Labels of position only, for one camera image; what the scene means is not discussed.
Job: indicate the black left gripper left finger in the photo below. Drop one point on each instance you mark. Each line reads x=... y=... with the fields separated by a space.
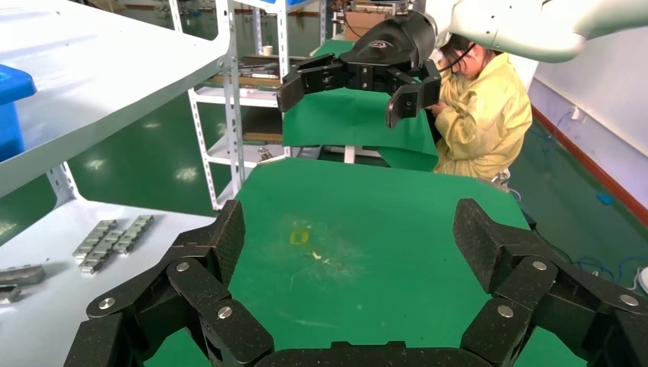
x=197 y=276

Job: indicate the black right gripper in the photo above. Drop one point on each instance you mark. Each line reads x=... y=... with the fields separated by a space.
x=390 y=45

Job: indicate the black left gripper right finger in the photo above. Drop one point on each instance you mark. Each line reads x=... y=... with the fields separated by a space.
x=521 y=276

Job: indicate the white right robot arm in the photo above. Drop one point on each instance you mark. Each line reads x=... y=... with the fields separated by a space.
x=506 y=28

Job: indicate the dark metal parts tray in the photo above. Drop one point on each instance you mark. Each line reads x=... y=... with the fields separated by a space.
x=263 y=66

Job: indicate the green cloth on neighbour table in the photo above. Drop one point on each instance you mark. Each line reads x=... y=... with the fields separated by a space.
x=349 y=116

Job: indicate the brown cardboard box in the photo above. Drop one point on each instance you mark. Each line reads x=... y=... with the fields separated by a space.
x=362 y=23

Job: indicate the metal stool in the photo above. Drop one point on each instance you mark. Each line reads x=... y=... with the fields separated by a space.
x=501 y=178

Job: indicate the white paper cup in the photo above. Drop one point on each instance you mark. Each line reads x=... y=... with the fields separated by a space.
x=267 y=50

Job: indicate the wooden board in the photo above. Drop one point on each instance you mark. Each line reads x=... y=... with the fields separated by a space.
x=263 y=137
x=245 y=81

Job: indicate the small blue floor object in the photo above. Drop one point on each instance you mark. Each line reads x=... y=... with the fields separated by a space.
x=605 y=198

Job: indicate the silver binder clip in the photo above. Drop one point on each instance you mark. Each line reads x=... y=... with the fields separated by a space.
x=264 y=154

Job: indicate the white round floor object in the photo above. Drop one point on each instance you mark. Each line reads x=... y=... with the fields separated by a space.
x=644 y=279

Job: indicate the person in yellow coat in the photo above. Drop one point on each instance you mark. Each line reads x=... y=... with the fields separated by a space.
x=486 y=116

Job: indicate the white slotted-angle storage rack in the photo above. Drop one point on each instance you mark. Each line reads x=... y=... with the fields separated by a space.
x=238 y=96

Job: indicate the white metal shelf rack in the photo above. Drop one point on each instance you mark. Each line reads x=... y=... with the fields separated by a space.
x=101 y=66

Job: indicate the blue plastic bin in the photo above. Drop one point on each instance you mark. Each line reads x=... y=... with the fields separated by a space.
x=10 y=121

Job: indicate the white table frame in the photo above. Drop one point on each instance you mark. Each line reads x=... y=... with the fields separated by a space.
x=349 y=154

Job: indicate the ribbed silver metal rail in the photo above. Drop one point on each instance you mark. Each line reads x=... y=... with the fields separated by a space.
x=132 y=234
x=101 y=252
x=95 y=238

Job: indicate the white wall socket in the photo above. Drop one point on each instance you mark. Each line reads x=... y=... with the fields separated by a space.
x=577 y=113

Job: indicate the grey metal slide rail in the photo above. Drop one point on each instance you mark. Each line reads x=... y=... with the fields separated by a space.
x=7 y=294
x=20 y=275

